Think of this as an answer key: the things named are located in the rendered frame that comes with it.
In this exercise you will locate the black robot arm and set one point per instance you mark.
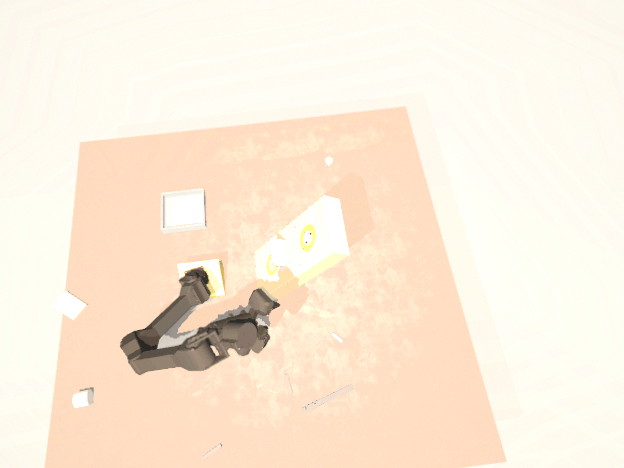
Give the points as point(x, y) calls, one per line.
point(195, 353)

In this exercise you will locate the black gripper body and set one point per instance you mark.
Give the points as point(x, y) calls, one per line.
point(261, 304)

